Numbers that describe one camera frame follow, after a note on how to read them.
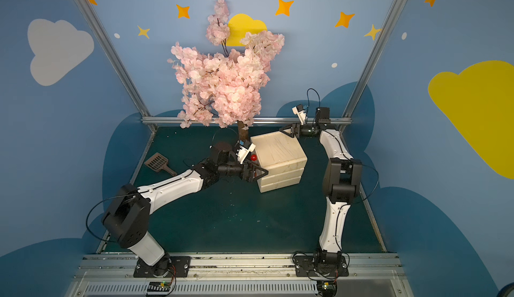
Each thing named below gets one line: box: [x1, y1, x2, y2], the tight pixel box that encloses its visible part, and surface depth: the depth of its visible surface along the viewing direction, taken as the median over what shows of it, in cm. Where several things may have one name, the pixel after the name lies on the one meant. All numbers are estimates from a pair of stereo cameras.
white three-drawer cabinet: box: [250, 131, 308, 194], surface depth 86 cm
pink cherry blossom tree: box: [167, 0, 286, 142], surface depth 66 cm
